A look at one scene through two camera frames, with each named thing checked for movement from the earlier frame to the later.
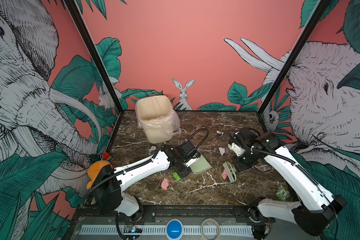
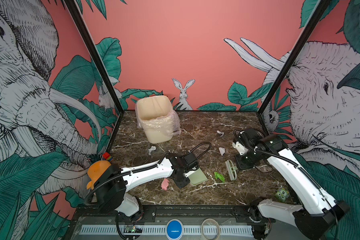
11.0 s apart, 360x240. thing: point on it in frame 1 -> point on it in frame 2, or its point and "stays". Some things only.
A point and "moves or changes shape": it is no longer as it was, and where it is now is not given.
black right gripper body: (244, 161) stays
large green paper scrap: (176, 176) moves or changes shape
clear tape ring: (201, 228) stays
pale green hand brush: (230, 171) stays
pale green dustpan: (200, 165) -> (198, 177)
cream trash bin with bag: (155, 115) stays
